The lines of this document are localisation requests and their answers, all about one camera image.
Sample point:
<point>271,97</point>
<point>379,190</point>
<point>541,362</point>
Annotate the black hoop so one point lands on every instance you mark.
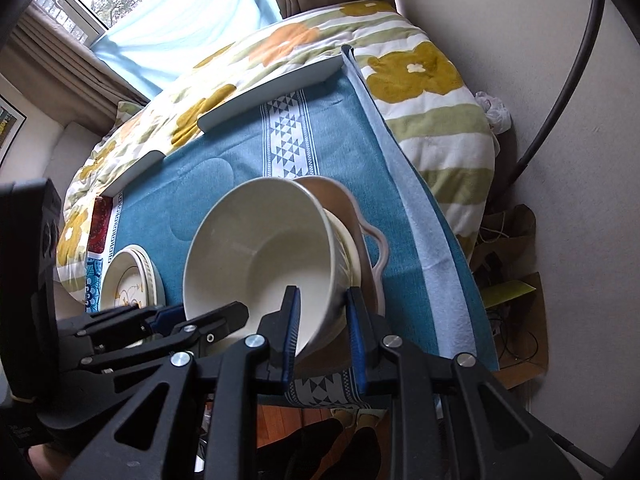
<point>587,50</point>

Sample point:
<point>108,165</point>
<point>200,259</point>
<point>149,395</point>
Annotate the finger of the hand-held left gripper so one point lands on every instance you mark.
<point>120,325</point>
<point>210,325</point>

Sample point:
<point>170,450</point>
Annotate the brown paper bag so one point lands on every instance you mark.
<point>515,230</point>

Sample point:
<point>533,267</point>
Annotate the cream bowl with yellow inside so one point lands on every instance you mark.
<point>155,280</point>

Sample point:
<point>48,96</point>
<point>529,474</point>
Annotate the person's right leg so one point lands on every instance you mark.
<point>367,440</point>

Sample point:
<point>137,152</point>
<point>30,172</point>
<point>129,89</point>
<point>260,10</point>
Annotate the teal patterned tablecloth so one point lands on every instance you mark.
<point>225,160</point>

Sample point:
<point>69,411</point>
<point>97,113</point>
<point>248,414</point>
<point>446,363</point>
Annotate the off-white round bowl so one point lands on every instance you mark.
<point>250,250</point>

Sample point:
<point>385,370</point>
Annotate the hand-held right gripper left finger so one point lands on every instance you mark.
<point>292,340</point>

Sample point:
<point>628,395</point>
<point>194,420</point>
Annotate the person's leg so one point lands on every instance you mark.
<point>367,440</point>
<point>320,440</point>

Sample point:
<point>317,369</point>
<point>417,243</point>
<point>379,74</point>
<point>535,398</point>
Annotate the floral striped blanket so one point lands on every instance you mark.
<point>425,75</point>

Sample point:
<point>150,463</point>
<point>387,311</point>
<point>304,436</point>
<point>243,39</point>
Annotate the green patterned pillow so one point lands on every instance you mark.
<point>131,114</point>

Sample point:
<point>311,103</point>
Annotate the white plastic bag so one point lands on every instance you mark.
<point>492,112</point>

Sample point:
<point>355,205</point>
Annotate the framed wall picture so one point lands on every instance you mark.
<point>7,125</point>

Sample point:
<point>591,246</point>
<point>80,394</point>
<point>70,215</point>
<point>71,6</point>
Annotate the cream thick-rimmed bowl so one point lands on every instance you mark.
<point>350,260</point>

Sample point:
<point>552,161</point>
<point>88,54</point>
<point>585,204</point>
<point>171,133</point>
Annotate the light blue sheer curtain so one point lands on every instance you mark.
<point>175,35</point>

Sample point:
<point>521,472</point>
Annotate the white board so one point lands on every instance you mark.
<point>280,87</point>

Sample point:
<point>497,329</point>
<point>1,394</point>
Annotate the person's left leg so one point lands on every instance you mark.
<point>320,440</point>

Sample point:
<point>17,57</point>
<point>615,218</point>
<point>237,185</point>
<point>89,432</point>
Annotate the blue patterned cloth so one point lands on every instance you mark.
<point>92,285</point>

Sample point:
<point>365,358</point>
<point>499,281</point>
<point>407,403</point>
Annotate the red patterned cloth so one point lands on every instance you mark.
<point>100,225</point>

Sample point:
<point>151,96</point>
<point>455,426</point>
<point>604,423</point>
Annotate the yellow-green card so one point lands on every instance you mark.
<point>510,295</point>

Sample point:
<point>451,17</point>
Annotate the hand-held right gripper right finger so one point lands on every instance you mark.
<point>355,345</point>

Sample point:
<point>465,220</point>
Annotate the cream dish with orange pattern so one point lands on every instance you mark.
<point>120,280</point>

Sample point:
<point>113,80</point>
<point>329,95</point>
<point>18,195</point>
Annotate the cardboard box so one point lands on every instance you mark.
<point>539,320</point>

